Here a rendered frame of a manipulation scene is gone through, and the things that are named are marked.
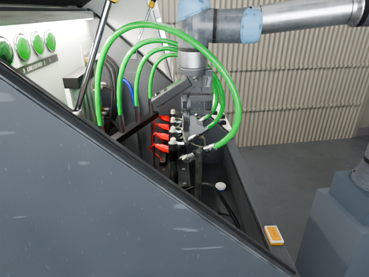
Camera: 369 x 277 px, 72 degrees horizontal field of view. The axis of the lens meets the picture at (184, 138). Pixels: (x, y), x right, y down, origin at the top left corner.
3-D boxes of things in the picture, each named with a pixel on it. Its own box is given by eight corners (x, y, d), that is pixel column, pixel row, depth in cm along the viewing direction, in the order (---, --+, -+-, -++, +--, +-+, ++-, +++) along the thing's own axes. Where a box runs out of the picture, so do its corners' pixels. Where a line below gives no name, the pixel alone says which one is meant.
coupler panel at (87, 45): (104, 133, 91) (89, 40, 77) (94, 133, 91) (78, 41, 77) (112, 119, 103) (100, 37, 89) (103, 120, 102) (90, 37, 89)
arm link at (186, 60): (178, 52, 59) (177, 48, 66) (178, 72, 61) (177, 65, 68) (210, 52, 59) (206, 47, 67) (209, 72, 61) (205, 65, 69)
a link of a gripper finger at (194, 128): (204, 147, 71) (205, 116, 67) (183, 147, 71) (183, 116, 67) (202, 142, 74) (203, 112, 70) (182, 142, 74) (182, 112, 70)
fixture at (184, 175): (190, 223, 82) (190, 185, 75) (158, 225, 81) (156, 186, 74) (185, 166, 112) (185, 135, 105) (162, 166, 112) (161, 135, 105)
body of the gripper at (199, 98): (212, 117, 67) (214, 71, 61) (179, 117, 66) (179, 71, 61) (208, 107, 74) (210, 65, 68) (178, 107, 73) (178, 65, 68)
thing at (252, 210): (284, 314, 61) (297, 270, 54) (266, 315, 61) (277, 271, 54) (230, 170, 116) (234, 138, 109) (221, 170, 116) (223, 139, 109)
